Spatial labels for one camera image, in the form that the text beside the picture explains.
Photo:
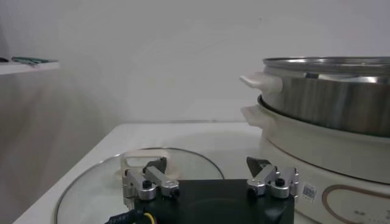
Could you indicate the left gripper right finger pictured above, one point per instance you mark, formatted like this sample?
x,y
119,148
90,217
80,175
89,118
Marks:
x,y
265,178

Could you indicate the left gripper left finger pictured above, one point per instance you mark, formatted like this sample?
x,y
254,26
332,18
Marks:
x,y
158,179

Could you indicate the stainless steel steamer basket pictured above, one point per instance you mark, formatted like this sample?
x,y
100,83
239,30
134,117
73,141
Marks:
x,y
329,103

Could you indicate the cream electric pot base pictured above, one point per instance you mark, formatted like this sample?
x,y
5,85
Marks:
x,y
304,152

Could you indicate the white side table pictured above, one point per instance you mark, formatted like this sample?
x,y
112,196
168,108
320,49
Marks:
x,y
27,68

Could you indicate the dark green flat device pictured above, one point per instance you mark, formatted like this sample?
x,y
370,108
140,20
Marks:
x,y
30,60

